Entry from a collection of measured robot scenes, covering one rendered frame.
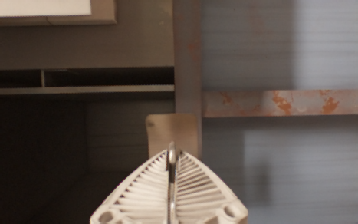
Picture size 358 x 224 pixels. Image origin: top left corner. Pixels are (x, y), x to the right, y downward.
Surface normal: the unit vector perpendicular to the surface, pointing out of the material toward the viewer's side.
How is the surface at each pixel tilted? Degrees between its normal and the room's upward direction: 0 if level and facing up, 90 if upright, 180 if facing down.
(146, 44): 90
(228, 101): 90
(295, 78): 90
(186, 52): 90
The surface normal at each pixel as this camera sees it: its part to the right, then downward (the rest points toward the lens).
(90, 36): 0.02, 0.06
